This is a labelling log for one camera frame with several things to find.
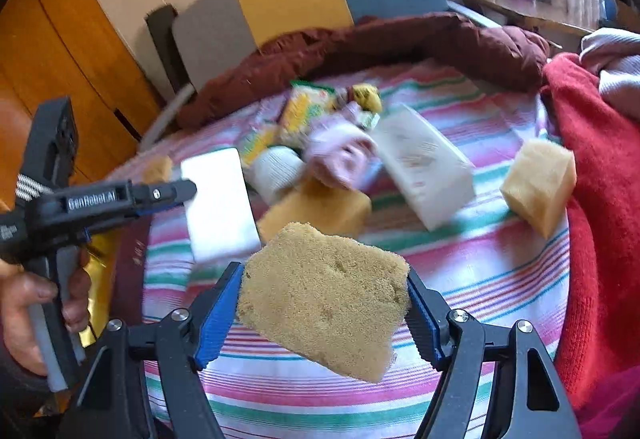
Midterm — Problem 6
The white cosmetic carton box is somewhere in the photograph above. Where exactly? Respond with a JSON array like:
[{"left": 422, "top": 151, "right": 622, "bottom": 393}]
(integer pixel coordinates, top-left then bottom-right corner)
[{"left": 371, "top": 104, "right": 475, "bottom": 231}]

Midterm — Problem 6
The pink striped sock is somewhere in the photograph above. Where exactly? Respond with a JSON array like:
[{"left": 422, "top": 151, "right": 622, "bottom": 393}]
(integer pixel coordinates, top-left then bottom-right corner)
[{"left": 303, "top": 102, "right": 376, "bottom": 190}]

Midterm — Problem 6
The gold tin box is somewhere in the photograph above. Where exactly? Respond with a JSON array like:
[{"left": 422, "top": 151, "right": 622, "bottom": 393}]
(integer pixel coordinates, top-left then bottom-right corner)
[{"left": 80, "top": 216, "right": 153, "bottom": 347}]

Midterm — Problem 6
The person's left hand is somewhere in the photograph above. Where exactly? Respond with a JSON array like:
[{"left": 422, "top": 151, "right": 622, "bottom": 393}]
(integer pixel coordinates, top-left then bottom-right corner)
[{"left": 0, "top": 247, "right": 94, "bottom": 376}]

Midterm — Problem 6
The small tan sponge far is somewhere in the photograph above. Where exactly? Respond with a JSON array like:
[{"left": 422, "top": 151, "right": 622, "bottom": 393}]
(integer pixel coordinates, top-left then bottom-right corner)
[{"left": 141, "top": 156, "right": 174, "bottom": 185}]

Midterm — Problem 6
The striped pink green bedspread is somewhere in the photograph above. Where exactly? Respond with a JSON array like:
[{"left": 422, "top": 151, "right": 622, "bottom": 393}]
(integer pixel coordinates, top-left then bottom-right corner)
[{"left": 114, "top": 59, "right": 570, "bottom": 438}]

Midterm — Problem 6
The red blanket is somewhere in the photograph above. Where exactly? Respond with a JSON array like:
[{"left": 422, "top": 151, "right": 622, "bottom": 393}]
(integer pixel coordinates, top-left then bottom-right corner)
[{"left": 541, "top": 54, "right": 639, "bottom": 438}]

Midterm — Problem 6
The orange wooden wardrobe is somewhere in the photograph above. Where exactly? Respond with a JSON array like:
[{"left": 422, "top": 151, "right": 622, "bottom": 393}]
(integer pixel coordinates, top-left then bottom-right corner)
[{"left": 1, "top": 0, "right": 160, "bottom": 210}]

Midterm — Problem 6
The maroon down jacket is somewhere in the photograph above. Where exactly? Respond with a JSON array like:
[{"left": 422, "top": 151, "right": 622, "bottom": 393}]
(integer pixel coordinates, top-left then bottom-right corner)
[{"left": 177, "top": 12, "right": 550, "bottom": 130}]

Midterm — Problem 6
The grey yellow blue sofa chair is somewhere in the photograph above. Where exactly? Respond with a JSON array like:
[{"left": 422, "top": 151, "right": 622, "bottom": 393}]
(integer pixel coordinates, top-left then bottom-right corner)
[{"left": 171, "top": 0, "right": 452, "bottom": 93}]

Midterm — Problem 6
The wooden window shelf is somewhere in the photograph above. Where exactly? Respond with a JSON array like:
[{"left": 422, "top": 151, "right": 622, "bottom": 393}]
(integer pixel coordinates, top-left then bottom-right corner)
[{"left": 462, "top": 0, "right": 594, "bottom": 37}]

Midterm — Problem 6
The light pink knit garment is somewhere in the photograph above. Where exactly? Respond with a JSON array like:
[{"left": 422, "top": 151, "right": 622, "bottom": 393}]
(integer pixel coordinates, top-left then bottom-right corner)
[{"left": 579, "top": 28, "right": 640, "bottom": 122}]

